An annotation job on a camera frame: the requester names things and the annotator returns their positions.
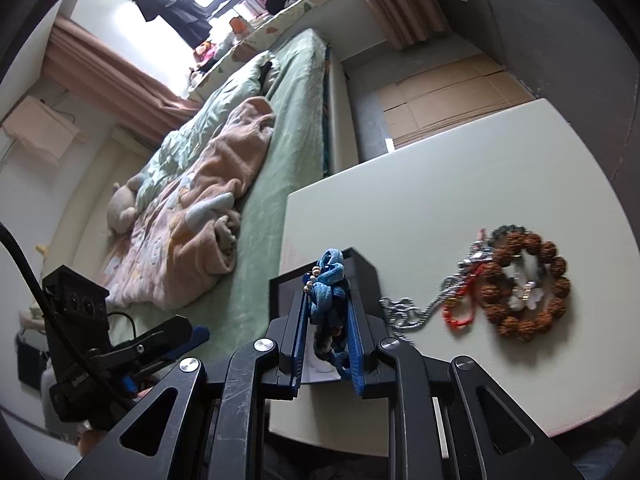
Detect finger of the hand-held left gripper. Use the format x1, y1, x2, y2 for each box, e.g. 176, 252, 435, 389
100, 315, 210, 378

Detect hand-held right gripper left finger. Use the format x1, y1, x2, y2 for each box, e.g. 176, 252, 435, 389
65, 290, 311, 480

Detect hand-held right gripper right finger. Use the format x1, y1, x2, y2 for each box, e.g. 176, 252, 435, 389
347, 297, 587, 480

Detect blue tassel bead bracelet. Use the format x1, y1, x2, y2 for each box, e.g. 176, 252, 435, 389
302, 247, 358, 382

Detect black jewelry box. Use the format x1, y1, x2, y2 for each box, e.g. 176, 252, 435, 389
268, 246, 386, 386

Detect beige plush toy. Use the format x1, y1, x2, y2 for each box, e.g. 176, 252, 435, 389
106, 182, 147, 237

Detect pink fleece blanket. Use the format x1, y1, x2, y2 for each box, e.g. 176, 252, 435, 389
104, 97, 278, 309

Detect bed with green sheet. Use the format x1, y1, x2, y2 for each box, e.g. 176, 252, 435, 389
107, 27, 362, 361

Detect green floral quilt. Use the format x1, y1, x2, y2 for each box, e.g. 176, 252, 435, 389
132, 50, 282, 211

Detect flattened cardboard sheets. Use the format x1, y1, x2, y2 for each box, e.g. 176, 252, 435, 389
377, 52, 535, 150

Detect floral windowsill mat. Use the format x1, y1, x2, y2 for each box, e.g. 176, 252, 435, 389
187, 0, 351, 102

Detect hanging dark clothes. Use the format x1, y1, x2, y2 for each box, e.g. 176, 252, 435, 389
124, 0, 214, 45

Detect black cable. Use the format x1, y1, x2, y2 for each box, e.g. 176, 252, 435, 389
0, 222, 137, 406

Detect silver chain necklace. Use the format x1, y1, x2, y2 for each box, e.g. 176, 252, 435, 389
380, 250, 496, 334

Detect red bead bracelet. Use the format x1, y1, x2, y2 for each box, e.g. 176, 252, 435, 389
442, 260, 490, 332

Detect white crystal bracelet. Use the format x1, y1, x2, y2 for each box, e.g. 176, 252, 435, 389
502, 255, 545, 311

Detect grey bead bracelet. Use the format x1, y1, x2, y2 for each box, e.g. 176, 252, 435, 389
487, 224, 531, 252

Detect brown seed bead bracelet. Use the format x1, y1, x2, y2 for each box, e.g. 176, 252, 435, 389
477, 232, 572, 343

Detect beige cloth wall cover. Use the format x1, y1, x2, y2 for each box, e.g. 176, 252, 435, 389
1, 95, 84, 167

